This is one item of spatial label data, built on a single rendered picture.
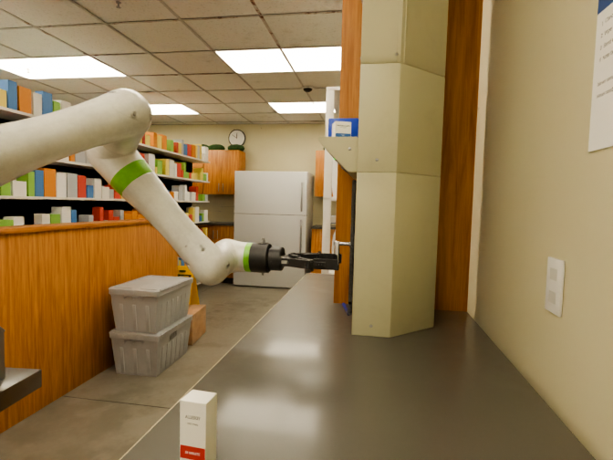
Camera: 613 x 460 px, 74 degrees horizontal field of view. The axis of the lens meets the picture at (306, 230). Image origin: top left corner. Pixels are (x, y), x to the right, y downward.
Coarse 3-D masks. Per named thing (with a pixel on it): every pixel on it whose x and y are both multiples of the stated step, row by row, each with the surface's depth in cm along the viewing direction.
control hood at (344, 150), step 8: (328, 144) 116; (336, 144) 116; (344, 144) 115; (352, 144) 115; (328, 152) 143; (336, 152) 116; (344, 152) 116; (352, 152) 115; (344, 160) 116; (352, 160) 115; (344, 168) 121; (352, 168) 115; (352, 176) 134
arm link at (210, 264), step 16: (144, 176) 112; (128, 192) 111; (144, 192) 111; (160, 192) 113; (144, 208) 111; (160, 208) 111; (176, 208) 114; (160, 224) 112; (176, 224) 112; (192, 224) 115; (176, 240) 112; (192, 240) 112; (208, 240) 115; (192, 256) 111; (208, 256) 111; (224, 256) 114; (192, 272) 113; (208, 272) 111; (224, 272) 114
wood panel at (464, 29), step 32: (352, 0) 148; (480, 0) 141; (352, 32) 149; (448, 32) 144; (480, 32) 142; (352, 64) 150; (448, 64) 144; (352, 96) 150; (448, 96) 145; (448, 128) 146; (448, 160) 146; (448, 192) 147; (448, 224) 148; (448, 256) 148; (448, 288) 149
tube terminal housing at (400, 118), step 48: (384, 96) 113; (432, 96) 120; (384, 144) 114; (432, 144) 122; (384, 192) 114; (432, 192) 123; (384, 240) 115; (432, 240) 125; (384, 288) 116; (432, 288) 126; (384, 336) 117
